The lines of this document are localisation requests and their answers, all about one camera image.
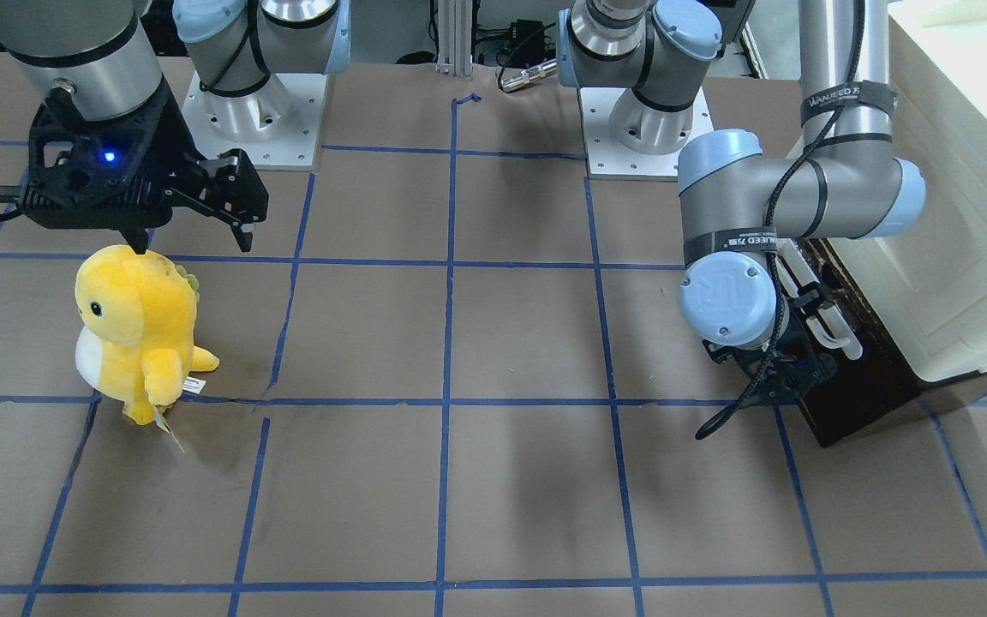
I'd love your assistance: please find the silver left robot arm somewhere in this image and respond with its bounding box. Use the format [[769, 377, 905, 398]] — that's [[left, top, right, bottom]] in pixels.
[[556, 1, 927, 409]]

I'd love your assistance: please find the yellow plush dinosaur toy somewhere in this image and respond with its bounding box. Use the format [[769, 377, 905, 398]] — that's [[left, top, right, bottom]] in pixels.
[[74, 243, 219, 434]]

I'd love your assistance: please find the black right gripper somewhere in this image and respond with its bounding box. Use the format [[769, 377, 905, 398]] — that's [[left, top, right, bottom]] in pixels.
[[17, 79, 269, 255]]

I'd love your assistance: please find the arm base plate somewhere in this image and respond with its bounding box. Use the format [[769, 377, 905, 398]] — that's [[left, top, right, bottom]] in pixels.
[[578, 87, 714, 181], [182, 74, 329, 171]]

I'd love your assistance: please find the white drawer handle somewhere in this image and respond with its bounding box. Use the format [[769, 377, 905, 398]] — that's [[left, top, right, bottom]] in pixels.
[[778, 238, 864, 361]]

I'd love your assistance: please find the aluminium frame post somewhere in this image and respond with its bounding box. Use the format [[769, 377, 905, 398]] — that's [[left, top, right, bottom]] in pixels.
[[432, 0, 476, 81]]

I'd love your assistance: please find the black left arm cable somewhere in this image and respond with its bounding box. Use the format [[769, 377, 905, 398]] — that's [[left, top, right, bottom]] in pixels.
[[696, 0, 867, 441]]

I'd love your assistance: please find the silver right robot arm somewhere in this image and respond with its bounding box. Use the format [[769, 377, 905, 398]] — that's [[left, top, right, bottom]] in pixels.
[[0, 1, 351, 254]]

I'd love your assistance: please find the dark brown wooden drawer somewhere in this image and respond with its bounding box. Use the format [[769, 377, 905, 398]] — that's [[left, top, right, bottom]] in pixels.
[[789, 238, 987, 448]]

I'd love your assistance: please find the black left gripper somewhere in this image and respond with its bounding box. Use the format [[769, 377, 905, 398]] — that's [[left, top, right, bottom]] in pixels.
[[703, 305, 838, 407]]

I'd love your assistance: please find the cream plastic storage box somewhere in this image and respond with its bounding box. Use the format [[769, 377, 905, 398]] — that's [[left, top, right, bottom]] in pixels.
[[833, 1, 987, 382]]

